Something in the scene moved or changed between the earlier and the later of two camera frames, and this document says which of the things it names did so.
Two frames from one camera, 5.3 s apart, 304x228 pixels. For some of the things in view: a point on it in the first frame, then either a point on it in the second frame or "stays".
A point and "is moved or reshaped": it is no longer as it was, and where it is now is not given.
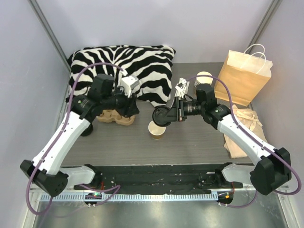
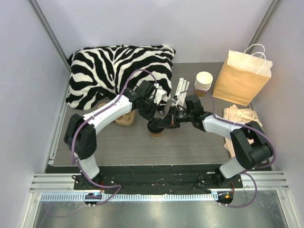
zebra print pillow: (152, 64) stays
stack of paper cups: (200, 80) stays
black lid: (158, 116) is moved or reshaped
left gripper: (129, 104) to (150, 111)
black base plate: (168, 178) stays
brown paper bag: (243, 77) stays
